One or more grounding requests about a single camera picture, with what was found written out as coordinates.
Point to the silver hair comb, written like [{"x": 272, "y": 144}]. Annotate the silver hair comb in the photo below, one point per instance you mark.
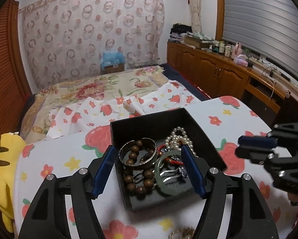
[{"x": 172, "y": 173}]

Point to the wooden louvered wardrobe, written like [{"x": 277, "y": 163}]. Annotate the wooden louvered wardrobe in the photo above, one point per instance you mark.
[{"x": 4, "y": 79}]

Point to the tied beige curtain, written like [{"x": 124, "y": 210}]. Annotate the tied beige curtain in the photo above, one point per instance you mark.
[{"x": 195, "y": 7}]

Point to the green jade bangle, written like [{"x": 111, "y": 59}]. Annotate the green jade bangle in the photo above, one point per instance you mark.
[{"x": 159, "y": 179}]

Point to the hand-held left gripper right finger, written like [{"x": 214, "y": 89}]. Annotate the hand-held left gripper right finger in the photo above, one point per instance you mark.
[{"x": 193, "y": 171}]

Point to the strawberry print bed sheet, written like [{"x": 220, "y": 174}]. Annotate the strawberry print bed sheet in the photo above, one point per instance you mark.
[{"x": 72, "y": 159}]

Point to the person's right hand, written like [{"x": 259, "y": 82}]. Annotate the person's right hand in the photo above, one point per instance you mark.
[{"x": 297, "y": 199}]

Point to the wooden cabinet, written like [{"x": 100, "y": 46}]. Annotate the wooden cabinet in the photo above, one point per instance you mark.
[{"x": 208, "y": 67}]

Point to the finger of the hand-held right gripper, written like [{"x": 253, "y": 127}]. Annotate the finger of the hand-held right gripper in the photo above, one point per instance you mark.
[
  {"x": 253, "y": 155},
  {"x": 257, "y": 141}
]

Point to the white power strip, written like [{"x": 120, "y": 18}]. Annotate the white power strip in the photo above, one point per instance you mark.
[{"x": 263, "y": 66}]

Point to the silver bangle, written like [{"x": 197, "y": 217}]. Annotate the silver bangle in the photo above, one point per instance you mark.
[{"x": 151, "y": 143}]

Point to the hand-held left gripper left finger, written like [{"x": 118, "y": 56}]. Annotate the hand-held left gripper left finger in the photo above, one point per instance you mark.
[{"x": 103, "y": 171}]

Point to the pink bottle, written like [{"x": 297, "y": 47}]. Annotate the pink bottle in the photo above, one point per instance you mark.
[{"x": 237, "y": 49}]

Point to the small brown cardboard box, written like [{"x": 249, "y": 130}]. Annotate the small brown cardboard box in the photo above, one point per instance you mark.
[{"x": 114, "y": 69}]

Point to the navy bed sheet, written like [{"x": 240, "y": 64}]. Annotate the navy bed sheet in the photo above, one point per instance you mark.
[{"x": 183, "y": 79}]

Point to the floral blanket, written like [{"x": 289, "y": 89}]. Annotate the floral blanket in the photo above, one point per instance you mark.
[{"x": 84, "y": 92}]

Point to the group of small bottles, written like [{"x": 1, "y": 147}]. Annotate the group of small bottles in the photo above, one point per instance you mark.
[{"x": 221, "y": 47}]

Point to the stack of folded clothes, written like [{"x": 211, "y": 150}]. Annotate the stack of folded clothes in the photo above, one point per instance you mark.
[{"x": 180, "y": 32}]

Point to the cardboard box with patterned cloth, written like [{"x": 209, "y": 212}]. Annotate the cardboard box with patterned cloth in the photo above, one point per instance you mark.
[{"x": 197, "y": 41}]

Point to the yellow plush toy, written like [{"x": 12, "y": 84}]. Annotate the yellow plush toy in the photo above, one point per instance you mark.
[{"x": 2, "y": 169}]

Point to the pink tissue pack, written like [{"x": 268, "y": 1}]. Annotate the pink tissue pack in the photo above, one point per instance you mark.
[{"x": 241, "y": 60}]

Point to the grey window blind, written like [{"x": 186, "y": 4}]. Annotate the grey window blind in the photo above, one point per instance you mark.
[{"x": 268, "y": 17}]

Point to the black jewelry box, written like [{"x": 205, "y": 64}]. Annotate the black jewelry box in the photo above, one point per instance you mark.
[{"x": 139, "y": 127}]

